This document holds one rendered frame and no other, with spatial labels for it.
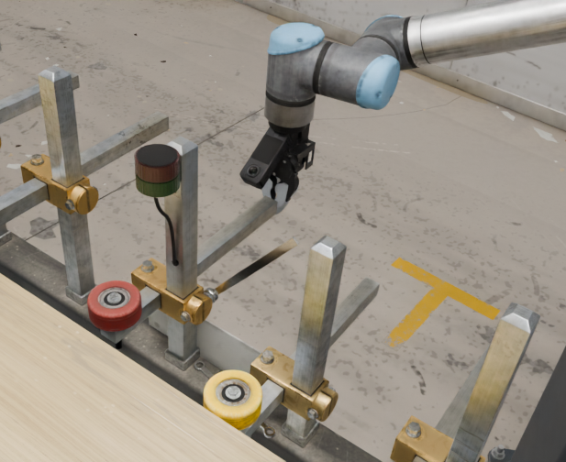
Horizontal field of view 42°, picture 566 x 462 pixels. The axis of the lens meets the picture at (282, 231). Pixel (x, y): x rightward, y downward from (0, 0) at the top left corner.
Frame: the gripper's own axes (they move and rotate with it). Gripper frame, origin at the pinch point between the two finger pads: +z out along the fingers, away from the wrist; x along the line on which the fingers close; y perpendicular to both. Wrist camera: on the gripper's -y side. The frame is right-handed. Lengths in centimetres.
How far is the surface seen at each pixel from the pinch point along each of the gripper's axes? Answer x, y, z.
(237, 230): -0.9, -13.1, -3.4
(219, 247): -1.5, -18.8, -3.2
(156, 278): 0.8, -32.5, -4.4
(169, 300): -3.4, -34.2, -3.2
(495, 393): -55, -33, -19
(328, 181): 52, 122, 83
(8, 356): 3, -59, -7
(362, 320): 1, 63, 83
